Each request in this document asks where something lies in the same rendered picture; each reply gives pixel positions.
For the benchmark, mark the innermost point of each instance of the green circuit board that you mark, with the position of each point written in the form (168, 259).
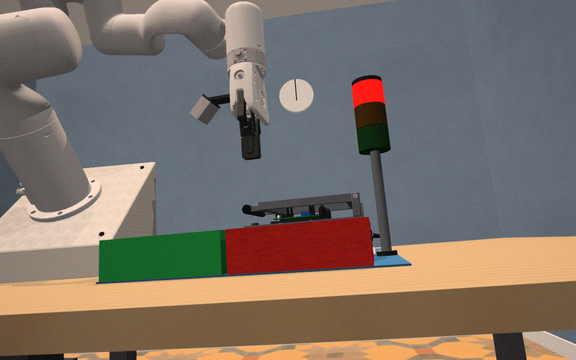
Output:
(304, 215)

